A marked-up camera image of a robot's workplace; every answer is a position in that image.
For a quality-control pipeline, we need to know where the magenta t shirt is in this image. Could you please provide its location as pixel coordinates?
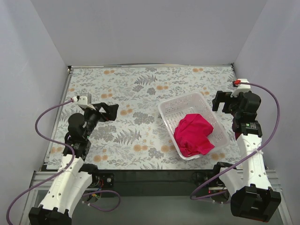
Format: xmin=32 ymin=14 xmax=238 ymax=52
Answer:
xmin=174 ymin=113 xmax=215 ymax=157

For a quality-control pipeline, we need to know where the white plastic basket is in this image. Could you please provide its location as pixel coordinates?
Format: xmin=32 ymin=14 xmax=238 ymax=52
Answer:
xmin=158 ymin=92 xmax=230 ymax=161

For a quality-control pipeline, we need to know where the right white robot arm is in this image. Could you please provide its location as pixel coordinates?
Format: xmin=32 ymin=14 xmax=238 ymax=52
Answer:
xmin=212 ymin=91 xmax=281 ymax=222

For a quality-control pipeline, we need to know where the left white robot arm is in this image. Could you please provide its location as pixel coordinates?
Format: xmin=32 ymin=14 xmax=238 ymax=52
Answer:
xmin=29 ymin=103 xmax=119 ymax=225

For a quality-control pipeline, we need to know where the floral patterned table mat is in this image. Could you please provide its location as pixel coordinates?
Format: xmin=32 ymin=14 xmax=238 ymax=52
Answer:
xmin=46 ymin=66 xmax=268 ymax=171

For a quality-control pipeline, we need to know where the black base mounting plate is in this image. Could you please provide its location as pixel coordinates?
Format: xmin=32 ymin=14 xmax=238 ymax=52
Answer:
xmin=86 ymin=169 xmax=218 ymax=197

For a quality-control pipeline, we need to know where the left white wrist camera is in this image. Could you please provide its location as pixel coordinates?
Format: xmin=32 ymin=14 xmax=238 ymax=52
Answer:
xmin=71 ymin=94 xmax=94 ymax=110

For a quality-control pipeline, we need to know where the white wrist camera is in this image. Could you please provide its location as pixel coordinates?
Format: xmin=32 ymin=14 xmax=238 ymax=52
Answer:
xmin=71 ymin=94 xmax=94 ymax=110
xmin=231 ymin=79 xmax=251 ymax=98

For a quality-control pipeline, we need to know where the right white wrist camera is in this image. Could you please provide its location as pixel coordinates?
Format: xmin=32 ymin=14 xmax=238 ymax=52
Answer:
xmin=231 ymin=79 xmax=251 ymax=98

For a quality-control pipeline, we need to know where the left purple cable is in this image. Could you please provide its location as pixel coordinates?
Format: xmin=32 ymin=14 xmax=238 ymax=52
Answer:
xmin=6 ymin=99 xmax=121 ymax=222

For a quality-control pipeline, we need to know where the purple cable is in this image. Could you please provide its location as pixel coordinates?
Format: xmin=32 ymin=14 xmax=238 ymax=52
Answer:
xmin=189 ymin=82 xmax=280 ymax=200
xmin=6 ymin=99 xmax=121 ymax=222

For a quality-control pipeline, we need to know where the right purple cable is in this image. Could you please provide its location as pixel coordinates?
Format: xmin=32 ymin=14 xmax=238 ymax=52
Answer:
xmin=189 ymin=82 xmax=280 ymax=200

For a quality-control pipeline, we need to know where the aluminium frame rail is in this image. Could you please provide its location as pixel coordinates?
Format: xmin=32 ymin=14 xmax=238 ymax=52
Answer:
xmin=20 ymin=170 xmax=292 ymax=225

